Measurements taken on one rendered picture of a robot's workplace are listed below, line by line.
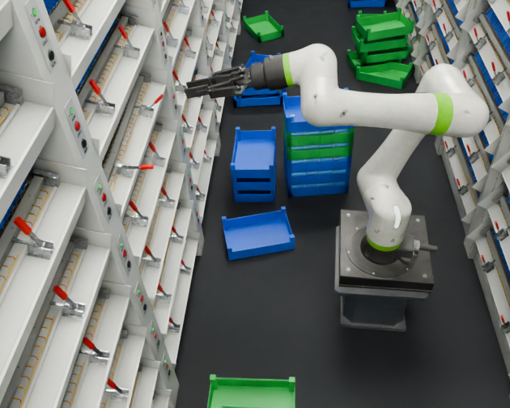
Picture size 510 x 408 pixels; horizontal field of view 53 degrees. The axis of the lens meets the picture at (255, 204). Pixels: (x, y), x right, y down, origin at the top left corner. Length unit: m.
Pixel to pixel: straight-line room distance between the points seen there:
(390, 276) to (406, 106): 0.65
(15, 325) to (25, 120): 0.34
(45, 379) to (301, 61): 0.96
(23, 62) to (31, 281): 0.37
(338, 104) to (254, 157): 1.23
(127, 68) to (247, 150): 1.24
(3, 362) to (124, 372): 0.64
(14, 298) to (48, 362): 0.19
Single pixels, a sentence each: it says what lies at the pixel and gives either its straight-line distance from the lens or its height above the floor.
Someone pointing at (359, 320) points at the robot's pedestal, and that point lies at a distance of 2.07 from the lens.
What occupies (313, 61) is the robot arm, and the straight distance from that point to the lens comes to 1.40.
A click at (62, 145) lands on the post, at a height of 1.19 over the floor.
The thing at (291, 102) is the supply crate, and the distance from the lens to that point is 2.43.
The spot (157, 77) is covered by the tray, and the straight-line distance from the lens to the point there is 1.74.
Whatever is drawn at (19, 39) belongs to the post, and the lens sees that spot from 0.94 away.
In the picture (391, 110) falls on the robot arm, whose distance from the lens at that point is 1.42.
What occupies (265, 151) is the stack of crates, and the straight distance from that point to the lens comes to 2.56.
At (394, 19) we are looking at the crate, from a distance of 3.60.
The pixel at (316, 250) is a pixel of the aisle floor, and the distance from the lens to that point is 2.31.
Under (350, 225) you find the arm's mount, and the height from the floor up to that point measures 0.35.
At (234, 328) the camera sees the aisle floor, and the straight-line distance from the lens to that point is 2.09.
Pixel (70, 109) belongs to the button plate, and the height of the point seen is 1.24.
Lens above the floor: 1.78
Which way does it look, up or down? 45 degrees down
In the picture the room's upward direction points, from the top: 5 degrees counter-clockwise
